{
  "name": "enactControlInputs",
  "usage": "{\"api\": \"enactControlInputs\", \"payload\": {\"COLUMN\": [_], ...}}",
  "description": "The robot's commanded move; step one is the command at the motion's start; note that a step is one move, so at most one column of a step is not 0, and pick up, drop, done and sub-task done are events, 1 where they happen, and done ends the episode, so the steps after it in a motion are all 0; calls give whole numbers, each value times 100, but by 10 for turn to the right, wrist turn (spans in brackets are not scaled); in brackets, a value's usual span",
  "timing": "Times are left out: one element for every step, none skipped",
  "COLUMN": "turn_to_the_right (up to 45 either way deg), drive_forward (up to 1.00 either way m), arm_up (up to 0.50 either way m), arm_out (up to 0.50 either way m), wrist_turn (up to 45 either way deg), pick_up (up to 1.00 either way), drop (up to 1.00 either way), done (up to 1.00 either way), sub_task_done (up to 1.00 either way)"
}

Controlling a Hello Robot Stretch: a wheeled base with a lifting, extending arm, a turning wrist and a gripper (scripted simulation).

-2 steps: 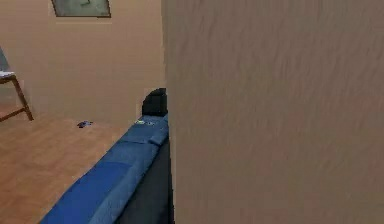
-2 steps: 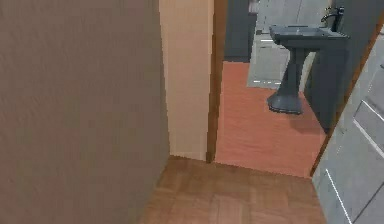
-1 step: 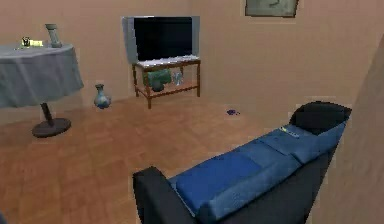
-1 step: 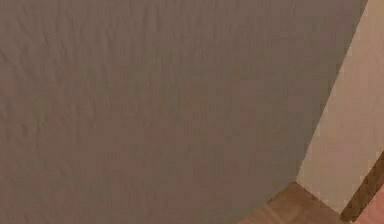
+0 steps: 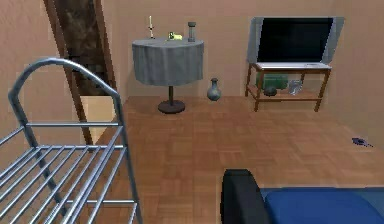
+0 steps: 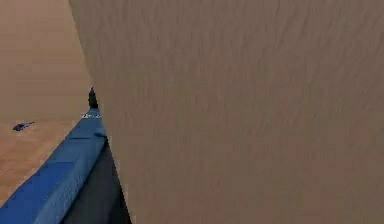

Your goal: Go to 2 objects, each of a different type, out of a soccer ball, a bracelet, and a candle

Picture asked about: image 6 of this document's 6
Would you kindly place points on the black slender object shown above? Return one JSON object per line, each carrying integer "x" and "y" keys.
{"x": 92, "y": 98}

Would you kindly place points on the small dark blue object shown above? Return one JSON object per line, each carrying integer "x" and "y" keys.
{"x": 22, "y": 126}

